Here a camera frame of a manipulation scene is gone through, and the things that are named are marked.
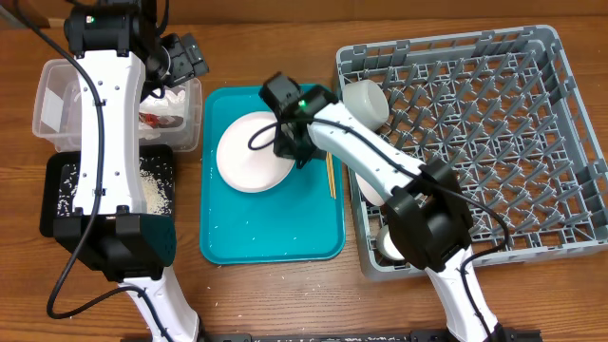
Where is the grey dishwasher rack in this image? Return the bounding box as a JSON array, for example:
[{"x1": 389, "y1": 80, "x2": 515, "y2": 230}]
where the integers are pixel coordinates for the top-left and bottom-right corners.
[{"x1": 335, "y1": 26, "x2": 607, "y2": 267}]

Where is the grey bowl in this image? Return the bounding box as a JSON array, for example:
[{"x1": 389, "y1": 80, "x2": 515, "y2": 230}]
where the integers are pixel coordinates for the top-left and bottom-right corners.
[{"x1": 342, "y1": 80, "x2": 390, "y2": 131}]

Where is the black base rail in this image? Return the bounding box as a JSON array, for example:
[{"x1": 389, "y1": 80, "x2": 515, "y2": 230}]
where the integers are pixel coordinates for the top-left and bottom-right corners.
[{"x1": 198, "y1": 328, "x2": 543, "y2": 342}]

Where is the large pink plate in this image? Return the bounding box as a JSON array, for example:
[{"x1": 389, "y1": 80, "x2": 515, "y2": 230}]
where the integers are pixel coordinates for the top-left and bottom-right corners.
[{"x1": 216, "y1": 111, "x2": 295, "y2": 193}]

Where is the black plastic bin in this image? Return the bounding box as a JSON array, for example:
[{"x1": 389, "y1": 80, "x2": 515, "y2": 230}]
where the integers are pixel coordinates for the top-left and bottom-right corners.
[{"x1": 39, "y1": 144, "x2": 175, "y2": 238}]

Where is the wooden chopstick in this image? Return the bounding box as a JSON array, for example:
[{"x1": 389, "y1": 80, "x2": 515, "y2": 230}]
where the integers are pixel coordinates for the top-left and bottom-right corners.
[
  {"x1": 327, "y1": 152, "x2": 337, "y2": 200},
  {"x1": 326, "y1": 152, "x2": 336, "y2": 200}
]

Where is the small pink plate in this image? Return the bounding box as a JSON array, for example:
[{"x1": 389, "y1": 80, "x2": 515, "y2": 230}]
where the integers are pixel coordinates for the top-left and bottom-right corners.
[{"x1": 355, "y1": 174, "x2": 385, "y2": 207}]

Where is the teal plastic tray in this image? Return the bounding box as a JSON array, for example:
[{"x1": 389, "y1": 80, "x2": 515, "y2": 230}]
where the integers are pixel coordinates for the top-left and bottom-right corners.
[{"x1": 199, "y1": 86, "x2": 346, "y2": 265}]

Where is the white plastic wrapper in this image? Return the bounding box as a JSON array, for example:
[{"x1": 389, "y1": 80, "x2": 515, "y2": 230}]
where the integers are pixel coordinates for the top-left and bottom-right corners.
[{"x1": 139, "y1": 86, "x2": 186, "y2": 140}]

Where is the pile of rice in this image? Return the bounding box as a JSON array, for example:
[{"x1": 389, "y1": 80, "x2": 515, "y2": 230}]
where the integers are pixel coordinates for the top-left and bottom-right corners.
[{"x1": 56, "y1": 157, "x2": 175, "y2": 217}]

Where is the clear plastic bin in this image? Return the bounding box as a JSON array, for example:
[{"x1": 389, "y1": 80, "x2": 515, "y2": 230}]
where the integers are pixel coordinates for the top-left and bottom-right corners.
[{"x1": 32, "y1": 59, "x2": 203, "y2": 152}]

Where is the white cup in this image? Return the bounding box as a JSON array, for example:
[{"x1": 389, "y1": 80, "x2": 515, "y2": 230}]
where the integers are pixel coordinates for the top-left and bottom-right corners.
[{"x1": 375, "y1": 225, "x2": 405, "y2": 261}]

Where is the cardboard box wall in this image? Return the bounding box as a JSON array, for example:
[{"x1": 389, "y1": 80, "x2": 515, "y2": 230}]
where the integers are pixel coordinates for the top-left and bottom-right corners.
[{"x1": 0, "y1": 0, "x2": 608, "y2": 29}]

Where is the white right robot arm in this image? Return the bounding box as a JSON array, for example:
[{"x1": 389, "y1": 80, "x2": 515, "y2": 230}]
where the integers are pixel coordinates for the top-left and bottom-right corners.
[{"x1": 259, "y1": 73, "x2": 504, "y2": 341}]

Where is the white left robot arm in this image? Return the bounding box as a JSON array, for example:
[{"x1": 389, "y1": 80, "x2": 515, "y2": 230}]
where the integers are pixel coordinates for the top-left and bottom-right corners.
[{"x1": 52, "y1": 1, "x2": 207, "y2": 341}]

